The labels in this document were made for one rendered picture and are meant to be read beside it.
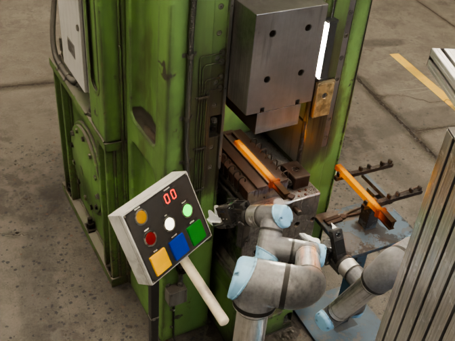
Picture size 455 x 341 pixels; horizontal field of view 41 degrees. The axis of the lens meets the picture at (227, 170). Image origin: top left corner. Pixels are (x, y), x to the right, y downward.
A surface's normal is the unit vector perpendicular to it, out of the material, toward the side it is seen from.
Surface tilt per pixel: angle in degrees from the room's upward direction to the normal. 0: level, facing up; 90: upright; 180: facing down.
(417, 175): 0
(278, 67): 90
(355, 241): 0
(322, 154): 90
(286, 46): 90
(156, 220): 60
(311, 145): 90
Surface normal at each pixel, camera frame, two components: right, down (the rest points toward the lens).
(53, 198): 0.07, -0.80
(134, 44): 0.36, 0.58
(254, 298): -0.17, 0.46
